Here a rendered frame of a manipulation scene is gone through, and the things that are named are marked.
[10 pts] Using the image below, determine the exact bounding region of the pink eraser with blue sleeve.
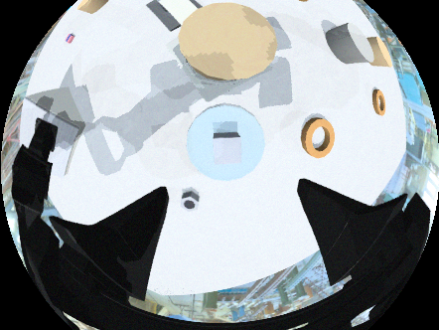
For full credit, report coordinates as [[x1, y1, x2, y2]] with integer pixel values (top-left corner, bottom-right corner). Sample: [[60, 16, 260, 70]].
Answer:
[[65, 34, 75, 44]]

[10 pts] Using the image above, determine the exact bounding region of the light blue round disc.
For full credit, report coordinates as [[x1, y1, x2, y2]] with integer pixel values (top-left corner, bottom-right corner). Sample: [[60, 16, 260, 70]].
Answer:
[[187, 105, 266, 182]]

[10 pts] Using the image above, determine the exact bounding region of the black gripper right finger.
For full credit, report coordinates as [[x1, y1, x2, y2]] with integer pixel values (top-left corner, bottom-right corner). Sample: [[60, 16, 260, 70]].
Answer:
[[296, 178, 408, 286]]

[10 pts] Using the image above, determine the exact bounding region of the grey hex nut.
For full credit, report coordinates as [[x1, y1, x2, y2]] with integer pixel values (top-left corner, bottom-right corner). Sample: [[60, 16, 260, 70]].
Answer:
[[180, 190, 200, 213]]

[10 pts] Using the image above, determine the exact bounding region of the grey cylinder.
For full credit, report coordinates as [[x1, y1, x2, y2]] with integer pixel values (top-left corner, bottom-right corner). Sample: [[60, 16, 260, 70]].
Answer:
[[326, 22, 374, 65]]

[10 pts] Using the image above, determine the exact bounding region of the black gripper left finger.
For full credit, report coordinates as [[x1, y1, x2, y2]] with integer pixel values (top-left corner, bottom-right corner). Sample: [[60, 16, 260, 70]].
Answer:
[[49, 186, 169, 301]]

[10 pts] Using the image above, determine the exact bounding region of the grey balance beam with round pans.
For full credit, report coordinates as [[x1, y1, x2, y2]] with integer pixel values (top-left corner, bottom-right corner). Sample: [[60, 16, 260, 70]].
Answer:
[[145, 0, 272, 101]]

